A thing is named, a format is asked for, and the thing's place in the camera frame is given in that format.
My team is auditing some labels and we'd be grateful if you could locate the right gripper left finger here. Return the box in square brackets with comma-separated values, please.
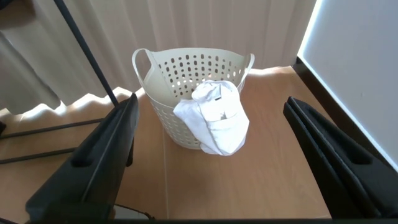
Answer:
[25, 92, 141, 220]

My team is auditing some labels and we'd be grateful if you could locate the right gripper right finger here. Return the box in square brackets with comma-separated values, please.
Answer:
[282, 96, 398, 218]

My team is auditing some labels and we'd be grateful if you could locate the white garment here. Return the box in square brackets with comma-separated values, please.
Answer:
[173, 80, 251, 156]

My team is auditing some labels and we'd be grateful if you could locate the black clothes rack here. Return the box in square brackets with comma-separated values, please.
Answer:
[0, 0, 135, 168]

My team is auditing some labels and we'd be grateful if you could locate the white laundry basket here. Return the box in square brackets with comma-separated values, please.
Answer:
[131, 47, 256, 150]

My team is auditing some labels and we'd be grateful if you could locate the beige curtain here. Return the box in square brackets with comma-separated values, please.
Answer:
[0, 0, 317, 114]

